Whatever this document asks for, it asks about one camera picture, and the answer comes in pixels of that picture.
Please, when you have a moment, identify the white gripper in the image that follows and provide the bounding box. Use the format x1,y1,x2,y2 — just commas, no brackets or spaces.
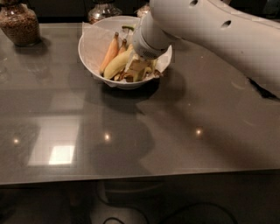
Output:
125,25,170,74

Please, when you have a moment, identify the large front yellow banana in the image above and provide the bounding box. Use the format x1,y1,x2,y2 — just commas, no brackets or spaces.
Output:
103,48,133,80

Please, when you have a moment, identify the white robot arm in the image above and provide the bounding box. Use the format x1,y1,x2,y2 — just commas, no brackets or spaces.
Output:
132,0,280,96

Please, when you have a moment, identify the greenish upright banana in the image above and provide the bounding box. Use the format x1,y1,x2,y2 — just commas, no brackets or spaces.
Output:
133,59,157,82

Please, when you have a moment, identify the small middle orange banana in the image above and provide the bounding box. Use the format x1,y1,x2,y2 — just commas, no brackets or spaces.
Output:
118,38,127,54

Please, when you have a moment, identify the long curved back banana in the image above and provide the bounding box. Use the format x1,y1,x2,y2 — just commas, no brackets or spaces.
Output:
122,24,135,32

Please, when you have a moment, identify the white ceramic bowl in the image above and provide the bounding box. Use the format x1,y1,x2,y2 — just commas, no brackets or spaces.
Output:
77,15,173,90

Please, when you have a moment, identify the right glass jar of grains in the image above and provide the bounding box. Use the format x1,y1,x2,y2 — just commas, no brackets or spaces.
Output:
136,3,150,18

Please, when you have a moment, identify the glass jar of grains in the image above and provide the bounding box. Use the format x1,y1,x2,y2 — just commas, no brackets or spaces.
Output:
0,0,40,46
136,3,150,18

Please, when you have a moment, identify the middle glass jar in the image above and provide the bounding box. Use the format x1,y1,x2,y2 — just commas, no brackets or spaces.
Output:
87,0,123,24

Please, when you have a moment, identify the left glass jar of grains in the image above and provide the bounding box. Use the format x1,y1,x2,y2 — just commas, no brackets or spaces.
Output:
0,0,40,46

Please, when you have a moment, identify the black mesh mat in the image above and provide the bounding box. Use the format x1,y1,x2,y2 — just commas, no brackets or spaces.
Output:
248,79,279,101

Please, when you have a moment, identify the black floor cable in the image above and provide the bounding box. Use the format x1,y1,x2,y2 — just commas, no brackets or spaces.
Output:
94,180,239,224

